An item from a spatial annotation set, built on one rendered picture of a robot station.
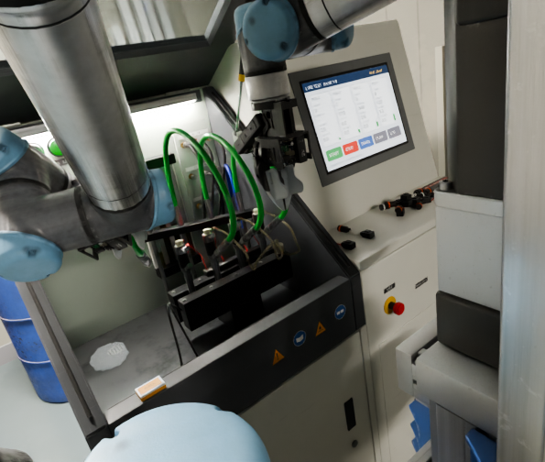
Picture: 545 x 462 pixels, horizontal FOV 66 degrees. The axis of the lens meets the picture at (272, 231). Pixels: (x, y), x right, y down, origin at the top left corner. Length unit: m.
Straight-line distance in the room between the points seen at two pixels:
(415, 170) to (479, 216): 1.34
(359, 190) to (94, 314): 0.90
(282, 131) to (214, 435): 0.55
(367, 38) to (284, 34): 1.04
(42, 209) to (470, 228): 0.45
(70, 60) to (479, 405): 0.37
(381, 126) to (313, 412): 0.93
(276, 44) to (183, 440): 0.45
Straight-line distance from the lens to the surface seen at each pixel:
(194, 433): 0.31
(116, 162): 0.44
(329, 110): 1.37
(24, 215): 0.56
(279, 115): 0.74
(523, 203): 0.18
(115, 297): 1.35
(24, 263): 0.56
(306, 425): 1.17
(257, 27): 0.58
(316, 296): 1.02
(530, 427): 0.24
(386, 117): 1.55
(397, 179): 1.55
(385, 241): 1.19
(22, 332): 2.50
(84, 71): 0.36
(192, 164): 1.36
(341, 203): 1.34
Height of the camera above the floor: 1.47
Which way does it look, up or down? 21 degrees down
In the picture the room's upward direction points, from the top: 11 degrees counter-clockwise
